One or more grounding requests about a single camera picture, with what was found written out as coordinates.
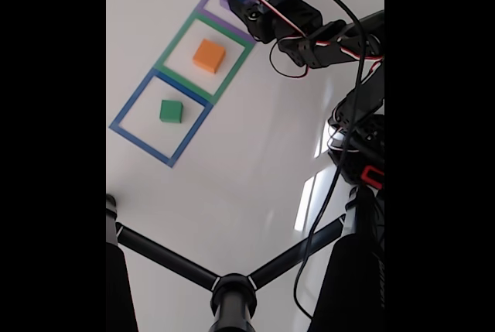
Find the green cube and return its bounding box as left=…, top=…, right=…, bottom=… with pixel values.
left=159, top=99, right=183, bottom=123

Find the striped servo cable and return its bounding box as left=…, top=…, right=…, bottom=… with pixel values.
left=327, top=125, right=385, bottom=154
left=251, top=0, right=385, bottom=80

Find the red clamp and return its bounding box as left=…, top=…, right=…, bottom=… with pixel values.
left=360, top=165, right=385, bottom=190

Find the green tape square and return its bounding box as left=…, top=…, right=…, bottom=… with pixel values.
left=153, top=10, right=253, bottom=105

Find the black camera cable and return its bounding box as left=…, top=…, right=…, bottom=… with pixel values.
left=292, top=0, right=385, bottom=320

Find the blue tape square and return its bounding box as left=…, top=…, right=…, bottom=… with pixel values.
left=109, top=67, right=214, bottom=169

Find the orange cube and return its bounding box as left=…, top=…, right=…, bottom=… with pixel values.
left=192, top=38, right=227, bottom=75

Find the black tripod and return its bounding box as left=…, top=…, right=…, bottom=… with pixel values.
left=106, top=184, right=385, bottom=332

